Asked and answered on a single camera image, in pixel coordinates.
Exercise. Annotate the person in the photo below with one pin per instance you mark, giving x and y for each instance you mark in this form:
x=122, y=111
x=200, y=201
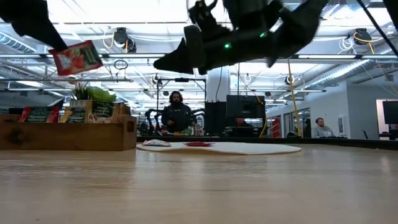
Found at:
x=320, y=132
x=241, y=122
x=177, y=115

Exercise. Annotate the white round plate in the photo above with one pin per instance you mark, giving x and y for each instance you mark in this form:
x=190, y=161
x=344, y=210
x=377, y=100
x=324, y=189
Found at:
x=248, y=148

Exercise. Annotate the black metal rig frame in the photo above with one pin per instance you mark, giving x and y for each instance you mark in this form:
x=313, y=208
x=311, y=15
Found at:
x=182, y=80

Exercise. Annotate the black computer monitor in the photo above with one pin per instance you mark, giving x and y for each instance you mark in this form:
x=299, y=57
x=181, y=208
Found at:
x=245, y=107

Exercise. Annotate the succulent in white patterned pot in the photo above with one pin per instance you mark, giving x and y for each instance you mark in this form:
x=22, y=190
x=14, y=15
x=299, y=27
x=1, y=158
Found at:
x=99, y=93

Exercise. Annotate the dark wall screen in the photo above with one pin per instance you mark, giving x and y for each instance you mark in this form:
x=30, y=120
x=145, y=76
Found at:
x=391, y=112

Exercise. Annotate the black tower cabinet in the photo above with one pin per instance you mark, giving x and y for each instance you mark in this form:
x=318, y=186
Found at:
x=214, y=119

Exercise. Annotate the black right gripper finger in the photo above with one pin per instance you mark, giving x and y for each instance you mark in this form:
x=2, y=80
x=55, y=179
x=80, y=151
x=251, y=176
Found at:
x=174, y=60

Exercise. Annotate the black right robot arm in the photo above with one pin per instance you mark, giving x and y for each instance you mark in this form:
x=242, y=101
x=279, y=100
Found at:
x=298, y=25

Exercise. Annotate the tan vanilla tea packet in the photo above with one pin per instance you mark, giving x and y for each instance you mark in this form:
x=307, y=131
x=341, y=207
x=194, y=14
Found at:
x=102, y=109

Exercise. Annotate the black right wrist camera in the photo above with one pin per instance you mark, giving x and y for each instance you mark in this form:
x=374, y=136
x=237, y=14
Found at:
x=208, y=18

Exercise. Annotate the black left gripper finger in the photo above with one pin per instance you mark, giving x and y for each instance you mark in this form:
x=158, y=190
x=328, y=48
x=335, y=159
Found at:
x=51, y=35

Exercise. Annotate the silver ventilation duct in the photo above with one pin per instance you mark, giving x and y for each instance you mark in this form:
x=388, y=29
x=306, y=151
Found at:
x=342, y=73

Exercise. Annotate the yellow mango tea packet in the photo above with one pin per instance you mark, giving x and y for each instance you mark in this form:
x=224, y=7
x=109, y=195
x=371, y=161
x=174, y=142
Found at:
x=76, y=115

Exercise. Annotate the brown wooden tea box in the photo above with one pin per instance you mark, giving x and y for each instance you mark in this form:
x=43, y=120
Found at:
x=68, y=137

